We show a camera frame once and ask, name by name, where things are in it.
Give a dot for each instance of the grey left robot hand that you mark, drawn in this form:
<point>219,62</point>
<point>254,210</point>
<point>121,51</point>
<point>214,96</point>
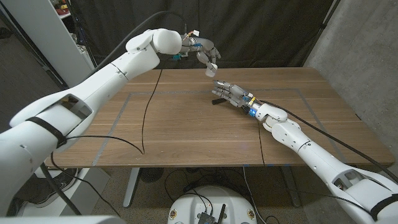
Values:
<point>203,46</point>

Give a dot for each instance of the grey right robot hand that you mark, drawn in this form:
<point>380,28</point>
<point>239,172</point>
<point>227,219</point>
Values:
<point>234,93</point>

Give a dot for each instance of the white airpods case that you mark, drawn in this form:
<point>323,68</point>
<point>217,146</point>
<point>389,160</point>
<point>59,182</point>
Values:
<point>211,71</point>

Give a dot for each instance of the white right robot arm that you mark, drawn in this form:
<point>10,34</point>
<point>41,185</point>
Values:
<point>295,137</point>

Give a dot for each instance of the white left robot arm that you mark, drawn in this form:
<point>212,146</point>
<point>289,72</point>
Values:
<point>109,77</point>

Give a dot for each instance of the black backdrop curtain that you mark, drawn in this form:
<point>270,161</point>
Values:
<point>264,31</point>

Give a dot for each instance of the black backdrop stand pole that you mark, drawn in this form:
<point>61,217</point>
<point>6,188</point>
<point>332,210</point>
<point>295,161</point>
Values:
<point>81,29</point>
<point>315,43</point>

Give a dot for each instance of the grey table leg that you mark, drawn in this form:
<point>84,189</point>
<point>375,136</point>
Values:
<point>292,186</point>

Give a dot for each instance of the black round floor fan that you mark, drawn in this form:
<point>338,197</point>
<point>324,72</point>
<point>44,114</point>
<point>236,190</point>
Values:
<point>151,174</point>

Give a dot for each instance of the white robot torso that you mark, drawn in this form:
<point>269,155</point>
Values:
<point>192,208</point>

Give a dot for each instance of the black antenna module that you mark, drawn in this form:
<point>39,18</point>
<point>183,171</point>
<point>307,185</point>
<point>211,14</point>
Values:
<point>206,217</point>

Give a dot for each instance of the white table leg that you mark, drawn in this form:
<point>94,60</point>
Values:
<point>131,186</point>

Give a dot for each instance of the small red object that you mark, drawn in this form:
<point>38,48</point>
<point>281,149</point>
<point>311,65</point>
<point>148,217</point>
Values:
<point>63,11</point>

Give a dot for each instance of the white shelf cabinet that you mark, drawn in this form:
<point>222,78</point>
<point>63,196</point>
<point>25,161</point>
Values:
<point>40,31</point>

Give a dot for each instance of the black sneaker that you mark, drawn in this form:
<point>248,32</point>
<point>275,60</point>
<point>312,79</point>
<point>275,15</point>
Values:
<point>66,179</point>

